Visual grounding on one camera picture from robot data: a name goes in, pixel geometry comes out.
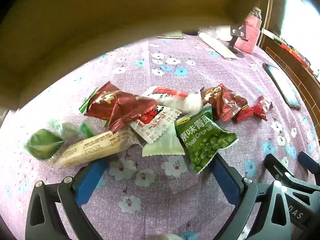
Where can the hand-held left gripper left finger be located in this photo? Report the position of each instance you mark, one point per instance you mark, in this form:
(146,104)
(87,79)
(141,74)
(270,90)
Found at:
(90,180)

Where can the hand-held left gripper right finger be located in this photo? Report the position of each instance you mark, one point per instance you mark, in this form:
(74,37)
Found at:
(226,177)

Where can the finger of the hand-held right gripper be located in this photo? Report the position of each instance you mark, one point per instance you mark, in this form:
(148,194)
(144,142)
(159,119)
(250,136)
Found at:
(311,166)
(278,168)

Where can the long beige cracker packet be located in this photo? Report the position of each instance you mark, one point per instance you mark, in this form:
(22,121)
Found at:
(92,150)

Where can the green pea snack packet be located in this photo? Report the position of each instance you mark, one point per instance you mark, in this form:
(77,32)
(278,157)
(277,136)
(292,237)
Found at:
(202,142)

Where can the dark green candy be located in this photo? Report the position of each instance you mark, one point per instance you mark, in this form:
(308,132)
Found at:
(42,143)

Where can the small red candy packet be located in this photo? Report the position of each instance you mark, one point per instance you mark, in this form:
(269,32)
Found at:
(262,107)
(243,113)

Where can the pale green-white snack packet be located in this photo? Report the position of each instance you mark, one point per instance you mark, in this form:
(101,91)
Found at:
(162,147)

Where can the green striped snack packet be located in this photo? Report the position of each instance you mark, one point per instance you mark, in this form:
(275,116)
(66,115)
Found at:
(85,103)

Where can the white red-label snack packet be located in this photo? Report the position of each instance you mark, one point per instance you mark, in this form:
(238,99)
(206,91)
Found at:
(157,127)

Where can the white red-stripe snack packet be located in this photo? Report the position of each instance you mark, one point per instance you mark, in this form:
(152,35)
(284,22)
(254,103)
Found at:
(180,102)

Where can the brown cardboard box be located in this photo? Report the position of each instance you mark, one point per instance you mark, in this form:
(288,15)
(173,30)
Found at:
(100,17)

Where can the clear green-ended snack wrapper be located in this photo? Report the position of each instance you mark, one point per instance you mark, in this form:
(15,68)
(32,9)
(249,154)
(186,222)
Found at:
(66,130)

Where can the dark red pleated snack packet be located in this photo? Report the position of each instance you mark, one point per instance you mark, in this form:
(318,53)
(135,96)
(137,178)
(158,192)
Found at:
(231,103)
(131,110)

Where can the dark red gold-print snack packet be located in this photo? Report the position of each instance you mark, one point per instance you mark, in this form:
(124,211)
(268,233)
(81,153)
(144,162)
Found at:
(101,100)
(210,93)

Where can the black smartphone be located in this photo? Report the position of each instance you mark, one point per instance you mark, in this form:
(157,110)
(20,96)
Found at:
(282,85)

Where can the wooden lattice panel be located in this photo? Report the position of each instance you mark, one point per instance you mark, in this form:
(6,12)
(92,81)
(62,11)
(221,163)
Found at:
(295,72)

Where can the purple floral bedsheet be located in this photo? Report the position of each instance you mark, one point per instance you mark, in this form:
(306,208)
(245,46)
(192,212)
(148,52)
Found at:
(212,75)

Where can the long beige paper packet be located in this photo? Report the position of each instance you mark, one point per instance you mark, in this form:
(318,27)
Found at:
(220,46)

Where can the black phone stand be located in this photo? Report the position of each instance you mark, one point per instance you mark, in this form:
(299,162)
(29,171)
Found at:
(236,33)

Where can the white cup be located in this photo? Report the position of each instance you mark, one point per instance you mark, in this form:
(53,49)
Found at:
(223,33)

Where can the bright window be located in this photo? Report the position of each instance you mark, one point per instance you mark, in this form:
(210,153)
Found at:
(302,20)

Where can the thin book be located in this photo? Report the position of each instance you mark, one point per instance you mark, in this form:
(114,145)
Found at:
(172,35)

